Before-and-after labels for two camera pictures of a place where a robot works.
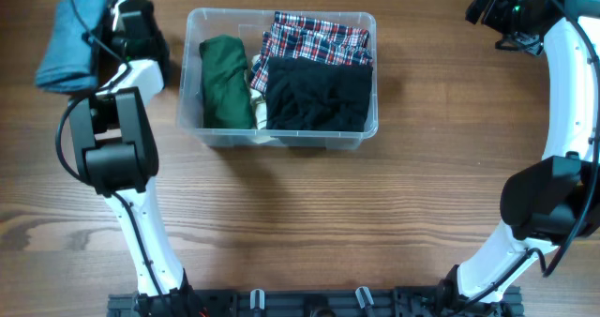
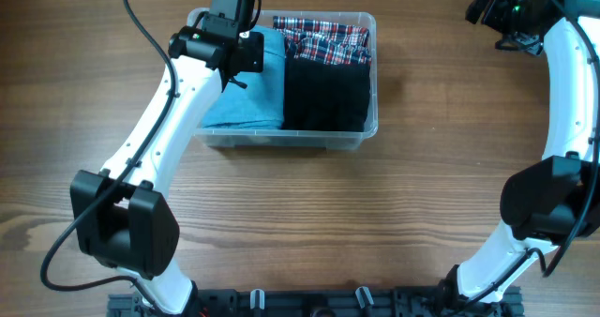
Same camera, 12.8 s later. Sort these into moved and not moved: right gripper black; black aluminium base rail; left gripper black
Moved: left gripper black
Not moved: black aluminium base rail; right gripper black
